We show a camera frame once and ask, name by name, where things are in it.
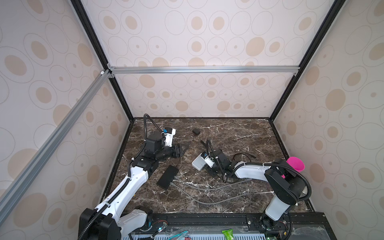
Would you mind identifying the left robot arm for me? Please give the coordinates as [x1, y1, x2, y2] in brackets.
[78, 125, 187, 240]

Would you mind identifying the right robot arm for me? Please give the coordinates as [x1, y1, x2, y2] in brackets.
[200, 150, 312, 230]

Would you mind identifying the grey ethernet cable lower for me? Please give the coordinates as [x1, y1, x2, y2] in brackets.
[170, 181, 250, 206]

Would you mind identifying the white router box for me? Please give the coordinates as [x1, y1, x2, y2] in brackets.
[192, 152, 207, 171]

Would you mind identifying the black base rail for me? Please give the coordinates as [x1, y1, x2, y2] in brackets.
[152, 212, 331, 232]

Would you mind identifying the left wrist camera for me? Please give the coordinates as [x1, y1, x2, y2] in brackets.
[163, 127, 176, 147]

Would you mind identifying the black network switch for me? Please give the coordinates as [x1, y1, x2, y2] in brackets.
[157, 166, 179, 190]

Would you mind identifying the diagonal aluminium rail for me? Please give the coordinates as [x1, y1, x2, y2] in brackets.
[1, 69, 111, 224]

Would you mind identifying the horizontal aluminium rail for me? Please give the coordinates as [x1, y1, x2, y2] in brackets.
[110, 66, 300, 75]

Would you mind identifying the black cable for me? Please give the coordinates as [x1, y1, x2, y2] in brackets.
[221, 152, 258, 184]

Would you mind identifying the black power adapter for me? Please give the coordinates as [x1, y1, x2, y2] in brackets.
[192, 128, 210, 148]

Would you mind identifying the grey ethernet cable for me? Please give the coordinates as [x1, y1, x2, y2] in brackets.
[176, 176, 253, 192]
[170, 181, 250, 206]

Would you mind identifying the pink plastic goblet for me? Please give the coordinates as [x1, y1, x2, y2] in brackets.
[283, 157, 305, 173]

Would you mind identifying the teal patterned item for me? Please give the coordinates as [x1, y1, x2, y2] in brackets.
[168, 231, 190, 240]

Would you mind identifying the grey ethernet cable upper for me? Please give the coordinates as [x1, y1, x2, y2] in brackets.
[176, 176, 253, 192]

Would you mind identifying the green tube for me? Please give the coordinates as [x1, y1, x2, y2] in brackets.
[222, 229, 235, 240]

